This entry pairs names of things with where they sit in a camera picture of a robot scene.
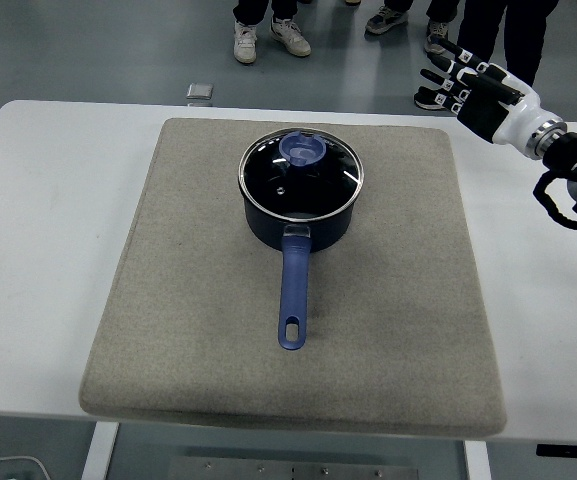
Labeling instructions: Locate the black panel under table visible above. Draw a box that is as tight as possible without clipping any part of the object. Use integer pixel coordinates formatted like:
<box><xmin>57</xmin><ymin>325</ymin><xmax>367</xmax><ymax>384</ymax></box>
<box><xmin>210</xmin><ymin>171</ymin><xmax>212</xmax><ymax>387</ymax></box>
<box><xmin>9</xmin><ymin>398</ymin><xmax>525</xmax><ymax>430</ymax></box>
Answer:
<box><xmin>536</xmin><ymin>443</ymin><xmax>577</xmax><ymax>457</ymax></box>

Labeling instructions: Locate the glass pot lid blue knob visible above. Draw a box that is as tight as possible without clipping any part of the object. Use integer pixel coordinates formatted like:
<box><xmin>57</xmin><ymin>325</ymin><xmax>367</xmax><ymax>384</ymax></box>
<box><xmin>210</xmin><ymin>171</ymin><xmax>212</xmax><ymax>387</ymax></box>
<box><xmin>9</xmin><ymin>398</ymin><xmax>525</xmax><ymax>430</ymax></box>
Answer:
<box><xmin>238</xmin><ymin>127</ymin><xmax>364</xmax><ymax>220</ymax></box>

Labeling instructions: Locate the person in white shoes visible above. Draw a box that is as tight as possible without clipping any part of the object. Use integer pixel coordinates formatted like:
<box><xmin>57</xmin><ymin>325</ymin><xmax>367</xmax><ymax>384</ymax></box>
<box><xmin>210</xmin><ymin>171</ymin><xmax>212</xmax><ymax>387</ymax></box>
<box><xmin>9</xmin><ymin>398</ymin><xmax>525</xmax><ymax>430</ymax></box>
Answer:
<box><xmin>231</xmin><ymin>0</ymin><xmax>313</xmax><ymax>65</ymax></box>

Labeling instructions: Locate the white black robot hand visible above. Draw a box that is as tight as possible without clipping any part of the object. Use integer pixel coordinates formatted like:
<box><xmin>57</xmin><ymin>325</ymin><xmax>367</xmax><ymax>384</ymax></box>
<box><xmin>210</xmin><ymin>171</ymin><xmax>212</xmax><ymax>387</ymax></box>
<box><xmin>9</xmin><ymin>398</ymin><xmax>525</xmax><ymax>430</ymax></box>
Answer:
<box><xmin>414</xmin><ymin>33</ymin><xmax>565</xmax><ymax>162</ymax></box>

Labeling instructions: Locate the white cable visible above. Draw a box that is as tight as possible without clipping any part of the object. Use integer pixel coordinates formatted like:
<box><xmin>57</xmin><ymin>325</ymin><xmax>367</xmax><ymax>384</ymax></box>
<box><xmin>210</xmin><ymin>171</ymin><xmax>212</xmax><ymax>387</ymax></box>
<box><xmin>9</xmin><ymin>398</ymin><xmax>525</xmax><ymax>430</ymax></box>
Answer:
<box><xmin>0</xmin><ymin>455</ymin><xmax>49</xmax><ymax>480</ymax></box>

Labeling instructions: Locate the white table leg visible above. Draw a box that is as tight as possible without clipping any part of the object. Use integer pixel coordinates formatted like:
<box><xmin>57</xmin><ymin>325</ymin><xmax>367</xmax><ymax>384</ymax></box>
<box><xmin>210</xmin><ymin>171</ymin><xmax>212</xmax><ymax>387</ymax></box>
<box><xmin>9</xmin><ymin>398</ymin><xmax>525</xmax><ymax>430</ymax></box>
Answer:
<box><xmin>462</xmin><ymin>439</ymin><xmax>492</xmax><ymax>480</ymax></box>
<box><xmin>80</xmin><ymin>422</ymin><xmax>119</xmax><ymax>480</ymax></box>

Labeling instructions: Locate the person in grey shoes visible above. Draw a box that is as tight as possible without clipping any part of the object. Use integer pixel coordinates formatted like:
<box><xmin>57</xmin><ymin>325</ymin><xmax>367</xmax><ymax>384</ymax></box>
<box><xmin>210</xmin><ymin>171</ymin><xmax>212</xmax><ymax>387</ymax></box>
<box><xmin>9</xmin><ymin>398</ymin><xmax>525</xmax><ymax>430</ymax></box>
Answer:
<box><xmin>364</xmin><ymin>0</ymin><xmax>452</xmax><ymax>56</ymax></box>

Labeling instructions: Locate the person in dark trousers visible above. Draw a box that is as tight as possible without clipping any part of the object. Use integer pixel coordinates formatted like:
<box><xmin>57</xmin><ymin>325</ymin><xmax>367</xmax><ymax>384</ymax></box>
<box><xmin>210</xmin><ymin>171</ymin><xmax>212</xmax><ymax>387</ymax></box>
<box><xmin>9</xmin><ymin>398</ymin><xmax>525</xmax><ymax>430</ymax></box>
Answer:
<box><xmin>455</xmin><ymin>0</ymin><xmax>555</xmax><ymax>87</ymax></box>

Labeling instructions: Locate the beige fabric mat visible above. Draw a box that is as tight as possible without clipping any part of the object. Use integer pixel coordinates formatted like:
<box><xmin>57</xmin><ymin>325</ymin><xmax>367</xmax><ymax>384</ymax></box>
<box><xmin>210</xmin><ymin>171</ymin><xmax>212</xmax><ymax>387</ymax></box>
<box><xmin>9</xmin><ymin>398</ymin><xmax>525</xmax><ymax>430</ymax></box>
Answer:
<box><xmin>77</xmin><ymin>117</ymin><xmax>509</xmax><ymax>435</ymax></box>

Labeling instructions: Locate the dark pot with blue handle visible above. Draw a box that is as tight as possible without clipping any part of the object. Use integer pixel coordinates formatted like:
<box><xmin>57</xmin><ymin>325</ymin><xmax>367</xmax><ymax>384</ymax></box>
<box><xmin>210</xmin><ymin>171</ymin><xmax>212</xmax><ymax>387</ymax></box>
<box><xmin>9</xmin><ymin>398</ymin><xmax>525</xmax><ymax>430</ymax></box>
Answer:
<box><xmin>239</xmin><ymin>174</ymin><xmax>357</xmax><ymax>352</ymax></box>

